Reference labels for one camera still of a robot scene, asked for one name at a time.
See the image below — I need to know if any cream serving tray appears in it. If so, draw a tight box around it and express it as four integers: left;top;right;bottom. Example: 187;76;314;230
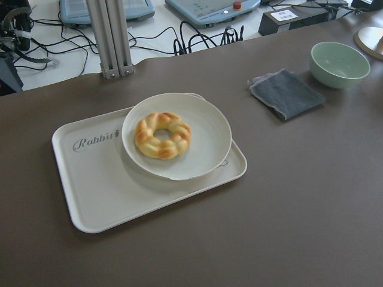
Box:
51;107;247;233

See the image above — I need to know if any white round plate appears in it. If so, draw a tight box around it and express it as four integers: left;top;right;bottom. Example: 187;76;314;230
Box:
121;93;232;181

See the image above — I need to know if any grey folded cloth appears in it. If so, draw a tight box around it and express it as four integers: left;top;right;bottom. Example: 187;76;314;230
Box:
250;69;326;121

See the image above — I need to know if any teach pendant right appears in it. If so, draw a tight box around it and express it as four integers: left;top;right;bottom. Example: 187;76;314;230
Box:
165;0;261;28

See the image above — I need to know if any teach pendant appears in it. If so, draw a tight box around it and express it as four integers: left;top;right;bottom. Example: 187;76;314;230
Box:
59;0;156;26
165;0;261;28

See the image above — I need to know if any black power box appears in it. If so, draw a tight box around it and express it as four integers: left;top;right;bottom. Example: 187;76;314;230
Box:
258;6;338;36

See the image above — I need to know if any green bowl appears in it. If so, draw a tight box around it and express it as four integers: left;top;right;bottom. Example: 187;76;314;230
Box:
309;42;370;89

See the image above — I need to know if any teach pendant left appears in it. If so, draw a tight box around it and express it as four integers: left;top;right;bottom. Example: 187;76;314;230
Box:
59;0;156;26

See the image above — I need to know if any round wooden lid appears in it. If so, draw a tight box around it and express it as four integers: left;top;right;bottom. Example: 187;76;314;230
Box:
354;26;382;60

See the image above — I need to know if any braided ring bread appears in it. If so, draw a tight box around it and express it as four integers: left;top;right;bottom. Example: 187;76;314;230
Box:
135;112;192;160

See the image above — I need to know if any aluminium camera post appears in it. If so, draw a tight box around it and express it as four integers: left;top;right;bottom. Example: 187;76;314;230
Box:
86;0;134;79

